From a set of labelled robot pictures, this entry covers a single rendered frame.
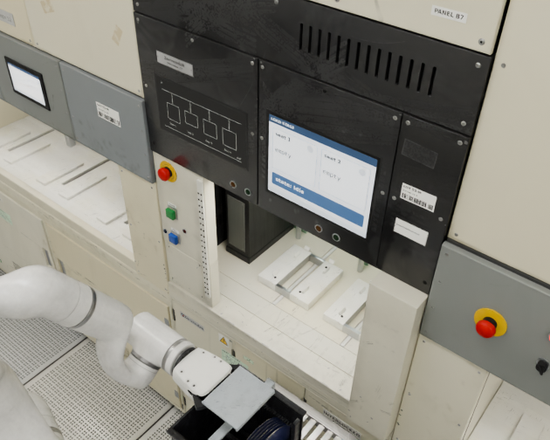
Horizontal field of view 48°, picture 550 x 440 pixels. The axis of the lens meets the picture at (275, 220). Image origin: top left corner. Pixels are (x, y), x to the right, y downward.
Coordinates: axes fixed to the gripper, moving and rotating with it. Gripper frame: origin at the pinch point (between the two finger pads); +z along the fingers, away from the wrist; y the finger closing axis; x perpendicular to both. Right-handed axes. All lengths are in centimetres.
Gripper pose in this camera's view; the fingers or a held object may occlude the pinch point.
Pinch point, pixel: (237, 400)
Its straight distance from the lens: 135.3
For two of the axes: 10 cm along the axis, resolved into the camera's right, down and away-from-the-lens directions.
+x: 0.2, -7.7, -6.4
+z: 7.8, 4.2, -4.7
